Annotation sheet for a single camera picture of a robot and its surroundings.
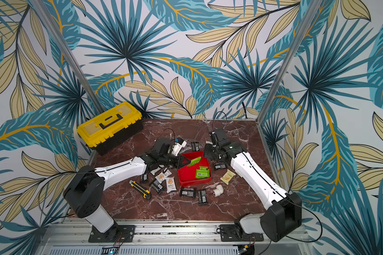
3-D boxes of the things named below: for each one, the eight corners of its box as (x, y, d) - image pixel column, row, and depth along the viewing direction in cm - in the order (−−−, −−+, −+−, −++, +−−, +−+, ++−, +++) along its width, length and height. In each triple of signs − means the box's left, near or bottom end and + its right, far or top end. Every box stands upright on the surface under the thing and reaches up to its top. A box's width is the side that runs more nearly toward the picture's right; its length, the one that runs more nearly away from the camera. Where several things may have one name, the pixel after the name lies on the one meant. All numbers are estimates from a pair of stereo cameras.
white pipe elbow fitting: (216, 198, 86) (216, 196, 84) (210, 191, 89) (211, 189, 86) (224, 192, 88) (225, 190, 86) (219, 185, 91) (219, 183, 88)
